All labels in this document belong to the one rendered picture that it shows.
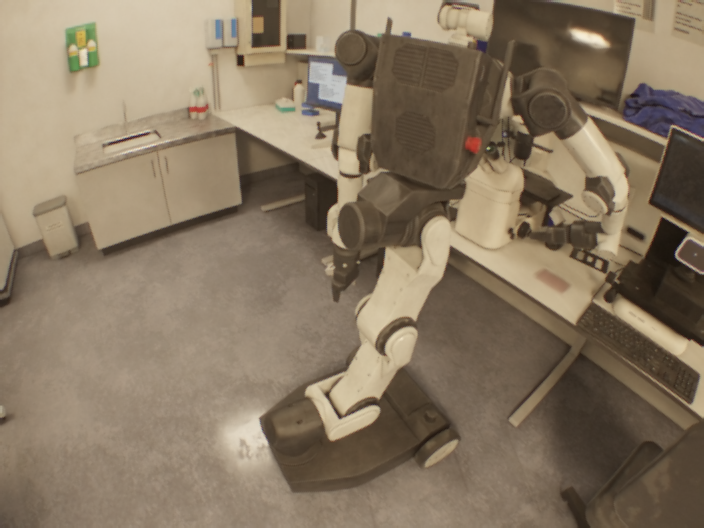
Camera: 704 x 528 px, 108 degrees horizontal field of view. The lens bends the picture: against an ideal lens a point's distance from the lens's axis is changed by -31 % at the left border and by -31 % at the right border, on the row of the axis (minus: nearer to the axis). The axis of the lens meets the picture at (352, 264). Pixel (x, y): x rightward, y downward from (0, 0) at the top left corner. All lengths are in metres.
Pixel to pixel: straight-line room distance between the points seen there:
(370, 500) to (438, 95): 1.32
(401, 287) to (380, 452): 0.64
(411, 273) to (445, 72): 0.52
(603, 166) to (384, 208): 0.51
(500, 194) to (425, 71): 0.63
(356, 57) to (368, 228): 0.39
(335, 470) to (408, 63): 1.21
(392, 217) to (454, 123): 0.25
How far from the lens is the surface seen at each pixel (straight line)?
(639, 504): 0.99
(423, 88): 0.72
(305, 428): 1.24
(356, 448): 1.39
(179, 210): 2.91
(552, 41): 1.85
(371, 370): 1.20
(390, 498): 1.50
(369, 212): 0.82
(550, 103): 0.77
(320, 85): 2.55
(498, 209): 1.26
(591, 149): 0.87
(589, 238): 1.19
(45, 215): 3.17
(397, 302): 1.02
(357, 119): 0.95
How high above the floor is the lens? 1.41
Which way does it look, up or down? 35 degrees down
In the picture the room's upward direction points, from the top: 3 degrees clockwise
